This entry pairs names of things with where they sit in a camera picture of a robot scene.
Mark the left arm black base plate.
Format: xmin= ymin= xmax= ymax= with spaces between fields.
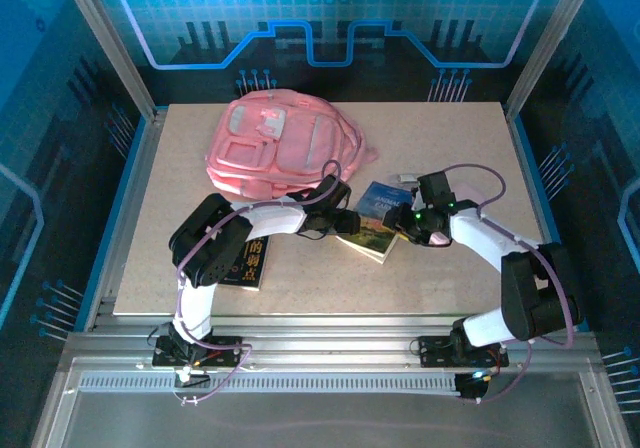
xmin=151 ymin=335 xmax=247 ymax=369

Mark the white cable connector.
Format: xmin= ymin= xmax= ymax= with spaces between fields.
xmin=174 ymin=367 xmax=211 ymax=389

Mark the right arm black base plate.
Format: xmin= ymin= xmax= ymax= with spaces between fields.
xmin=416 ymin=335 xmax=511 ymax=369

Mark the Animal Farm paperback book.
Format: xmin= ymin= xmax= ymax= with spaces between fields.
xmin=334 ymin=181 xmax=417 ymax=266

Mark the blue side rail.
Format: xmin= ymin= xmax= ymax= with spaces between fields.
xmin=505 ymin=110 xmax=594 ymax=332

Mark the aluminium frame post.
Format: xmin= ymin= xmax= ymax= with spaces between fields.
xmin=53 ymin=0 xmax=162 ymax=122
xmin=503 ymin=0 xmax=604 ymax=123

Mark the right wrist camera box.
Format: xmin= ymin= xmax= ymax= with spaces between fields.
xmin=412 ymin=171 xmax=455 ymax=209

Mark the aluminium mounting rail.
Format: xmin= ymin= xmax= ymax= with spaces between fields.
xmin=59 ymin=312 xmax=604 ymax=372

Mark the pink backpack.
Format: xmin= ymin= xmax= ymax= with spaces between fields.
xmin=206 ymin=90 xmax=380 ymax=203

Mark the aluminium side rail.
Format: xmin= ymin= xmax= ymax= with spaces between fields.
xmin=82 ymin=110 xmax=164 ymax=332

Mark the slotted grey cable duct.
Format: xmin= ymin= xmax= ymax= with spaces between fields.
xmin=78 ymin=373 xmax=464 ymax=395

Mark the black controller box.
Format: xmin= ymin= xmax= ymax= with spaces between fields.
xmin=453 ymin=370 xmax=495 ymax=403

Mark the grey metal panel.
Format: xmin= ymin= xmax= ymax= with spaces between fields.
xmin=29 ymin=357 xmax=634 ymax=448

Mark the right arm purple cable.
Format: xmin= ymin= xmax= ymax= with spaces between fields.
xmin=442 ymin=162 xmax=576 ymax=405

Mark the black book with portrait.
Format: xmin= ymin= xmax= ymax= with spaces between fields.
xmin=219 ymin=235 xmax=271 ymax=293

